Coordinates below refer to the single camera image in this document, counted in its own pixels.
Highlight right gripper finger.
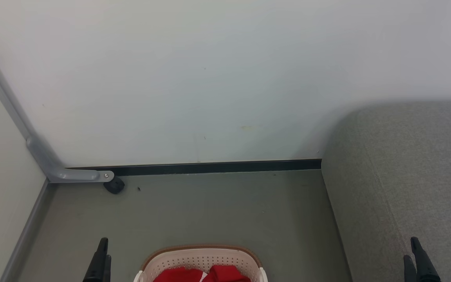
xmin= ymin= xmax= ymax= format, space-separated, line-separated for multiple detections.
xmin=403 ymin=255 xmax=417 ymax=282
xmin=410 ymin=237 xmax=442 ymax=282

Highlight red shorts with white stripe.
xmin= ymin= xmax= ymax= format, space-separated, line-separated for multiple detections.
xmin=201 ymin=265 xmax=251 ymax=282

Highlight grey fabric sofa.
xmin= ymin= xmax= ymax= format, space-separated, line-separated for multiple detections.
xmin=321 ymin=100 xmax=451 ymax=282

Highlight black caster wheel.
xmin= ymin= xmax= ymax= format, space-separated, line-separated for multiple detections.
xmin=103 ymin=176 xmax=125 ymax=195

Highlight cream perforated plastic laundry basket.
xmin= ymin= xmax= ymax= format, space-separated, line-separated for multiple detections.
xmin=133 ymin=245 xmax=269 ymax=282

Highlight grey partition bottom rail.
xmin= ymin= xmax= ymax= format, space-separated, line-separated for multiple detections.
xmin=0 ymin=178 xmax=58 ymax=282

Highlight grey metal partition frame post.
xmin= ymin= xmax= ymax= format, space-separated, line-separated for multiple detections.
xmin=0 ymin=29 xmax=115 ymax=184

